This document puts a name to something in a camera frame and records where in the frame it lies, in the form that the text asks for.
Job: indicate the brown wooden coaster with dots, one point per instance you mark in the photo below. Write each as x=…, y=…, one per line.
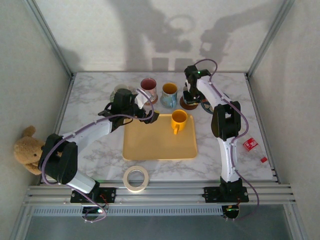
x=191, y=107

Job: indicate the blue cookie print coaster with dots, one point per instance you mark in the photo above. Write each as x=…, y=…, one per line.
x=206, y=106

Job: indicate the blue butterfly print mug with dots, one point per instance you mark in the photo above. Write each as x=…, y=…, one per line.
x=169, y=88

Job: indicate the pink ghost print mug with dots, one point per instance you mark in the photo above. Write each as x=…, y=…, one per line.
x=148, y=85

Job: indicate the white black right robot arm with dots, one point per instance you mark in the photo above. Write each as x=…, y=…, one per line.
x=207, y=87

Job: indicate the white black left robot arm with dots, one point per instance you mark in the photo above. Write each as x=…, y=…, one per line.
x=90, y=132

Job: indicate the plain yellow mug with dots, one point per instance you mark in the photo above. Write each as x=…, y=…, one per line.
x=179, y=116

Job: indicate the yellow plastic tray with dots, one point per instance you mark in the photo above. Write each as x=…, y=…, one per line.
x=160, y=147

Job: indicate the masking tape roll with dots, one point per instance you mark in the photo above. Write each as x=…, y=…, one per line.
x=136, y=189

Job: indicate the black controller green light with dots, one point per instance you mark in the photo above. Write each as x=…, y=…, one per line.
x=231, y=212
x=96, y=211

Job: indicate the brown teddy bear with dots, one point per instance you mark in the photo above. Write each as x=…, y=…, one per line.
x=25, y=150

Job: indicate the aluminium table side rail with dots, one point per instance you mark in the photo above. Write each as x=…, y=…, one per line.
x=272, y=165
x=65, y=100

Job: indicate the aluminium front frame rail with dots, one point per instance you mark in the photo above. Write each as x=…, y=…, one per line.
x=175, y=197

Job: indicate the aluminium frame post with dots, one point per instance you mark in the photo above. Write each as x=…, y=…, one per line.
x=50, y=37
x=270, y=37

